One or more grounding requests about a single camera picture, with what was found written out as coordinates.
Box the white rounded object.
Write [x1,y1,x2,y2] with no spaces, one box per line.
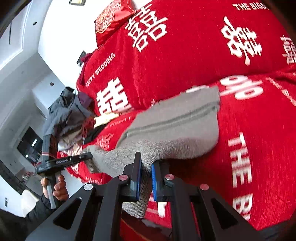
[21,189,40,214]

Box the person's left forearm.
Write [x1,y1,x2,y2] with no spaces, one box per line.
[0,194,61,241]

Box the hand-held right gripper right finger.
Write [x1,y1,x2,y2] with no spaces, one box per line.
[151,161,264,241]

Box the red printed folded quilt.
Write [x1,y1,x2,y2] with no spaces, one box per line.
[76,0,296,116]

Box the black cloth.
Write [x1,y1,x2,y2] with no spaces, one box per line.
[83,124,107,143]

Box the dark screen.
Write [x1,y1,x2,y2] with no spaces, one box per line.
[17,126,45,166]

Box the red printed bed cover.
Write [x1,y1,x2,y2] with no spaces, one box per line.
[57,67,296,232]

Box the grey knit sweater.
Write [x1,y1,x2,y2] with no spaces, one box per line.
[85,86,221,219]

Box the red embroidered pillow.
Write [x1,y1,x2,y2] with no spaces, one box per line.
[94,0,137,47]

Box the person's left hand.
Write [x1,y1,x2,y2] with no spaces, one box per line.
[41,175,69,202]

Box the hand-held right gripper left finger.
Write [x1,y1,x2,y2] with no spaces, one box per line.
[25,152,142,241]

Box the black wall plug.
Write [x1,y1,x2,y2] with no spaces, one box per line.
[77,51,87,67]

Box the pile of mixed clothes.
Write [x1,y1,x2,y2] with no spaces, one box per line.
[43,86,97,151]

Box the cream cloth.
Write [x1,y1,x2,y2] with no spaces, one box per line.
[93,112,121,127]

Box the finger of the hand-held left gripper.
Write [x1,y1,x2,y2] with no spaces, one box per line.
[69,152,93,164]

